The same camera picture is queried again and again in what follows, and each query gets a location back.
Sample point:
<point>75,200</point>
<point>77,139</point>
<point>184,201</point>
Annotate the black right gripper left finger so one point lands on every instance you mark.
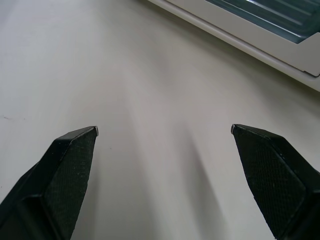
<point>60,185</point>

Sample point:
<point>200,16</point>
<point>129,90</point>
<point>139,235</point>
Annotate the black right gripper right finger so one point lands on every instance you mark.
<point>275,180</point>

